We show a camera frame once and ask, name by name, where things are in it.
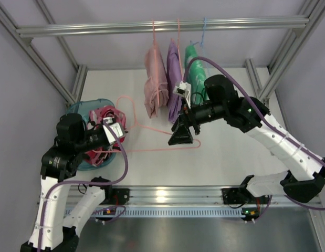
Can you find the purple trousers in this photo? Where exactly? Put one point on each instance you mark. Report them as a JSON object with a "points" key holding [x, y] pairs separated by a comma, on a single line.
{"points": [[174, 77]]}

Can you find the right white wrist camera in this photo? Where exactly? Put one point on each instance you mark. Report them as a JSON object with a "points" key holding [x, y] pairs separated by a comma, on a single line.
{"points": [[183, 90]]}

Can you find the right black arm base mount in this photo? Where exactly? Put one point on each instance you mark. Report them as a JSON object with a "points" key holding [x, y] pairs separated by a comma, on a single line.
{"points": [[231, 195]]}

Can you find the aluminium frame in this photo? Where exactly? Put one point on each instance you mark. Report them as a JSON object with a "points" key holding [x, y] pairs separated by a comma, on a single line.
{"points": [[37, 77]]}

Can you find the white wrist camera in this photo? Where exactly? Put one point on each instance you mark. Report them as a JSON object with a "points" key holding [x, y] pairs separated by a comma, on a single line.
{"points": [[183, 90], [111, 127]]}

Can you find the light pink trousers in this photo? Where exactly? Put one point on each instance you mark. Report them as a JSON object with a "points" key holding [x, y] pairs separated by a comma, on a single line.
{"points": [[149, 86]]}

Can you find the aluminium hanging rail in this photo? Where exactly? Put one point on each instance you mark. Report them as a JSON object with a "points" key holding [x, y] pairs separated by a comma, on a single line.
{"points": [[57, 30]]}

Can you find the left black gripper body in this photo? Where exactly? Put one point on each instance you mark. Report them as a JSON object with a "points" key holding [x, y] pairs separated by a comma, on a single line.
{"points": [[100, 137]]}

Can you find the teal plastic bin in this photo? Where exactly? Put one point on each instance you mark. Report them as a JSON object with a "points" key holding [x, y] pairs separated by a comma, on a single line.
{"points": [[83, 108]]}

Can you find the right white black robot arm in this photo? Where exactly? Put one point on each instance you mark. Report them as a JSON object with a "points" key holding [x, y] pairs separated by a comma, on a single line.
{"points": [[304, 177]]}

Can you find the slotted grey cable duct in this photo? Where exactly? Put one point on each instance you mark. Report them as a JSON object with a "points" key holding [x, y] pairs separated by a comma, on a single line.
{"points": [[166, 212]]}

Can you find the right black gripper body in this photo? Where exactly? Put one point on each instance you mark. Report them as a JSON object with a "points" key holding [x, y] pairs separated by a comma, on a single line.
{"points": [[188, 121]]}

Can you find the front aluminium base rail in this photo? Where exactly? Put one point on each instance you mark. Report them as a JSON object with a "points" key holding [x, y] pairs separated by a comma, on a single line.
{"points": [[175, 196]]}

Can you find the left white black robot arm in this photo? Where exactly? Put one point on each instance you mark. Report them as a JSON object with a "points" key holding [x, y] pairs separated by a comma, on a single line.
{"points": [[53, 231]]}

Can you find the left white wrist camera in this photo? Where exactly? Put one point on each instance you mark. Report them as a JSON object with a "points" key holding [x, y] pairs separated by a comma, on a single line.
{"points": [[111, 127]]}

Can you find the green patterned trousers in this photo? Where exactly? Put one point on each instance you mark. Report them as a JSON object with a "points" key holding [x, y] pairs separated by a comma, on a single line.
{"points": [[196, 75]]}

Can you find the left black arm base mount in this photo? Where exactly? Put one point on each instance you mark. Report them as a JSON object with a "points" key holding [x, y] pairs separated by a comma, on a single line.
{"points": [[116, 196]]}

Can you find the pink patterned trousers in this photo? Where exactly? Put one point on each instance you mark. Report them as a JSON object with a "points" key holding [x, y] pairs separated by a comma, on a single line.
{"points": [[102, 155]]}

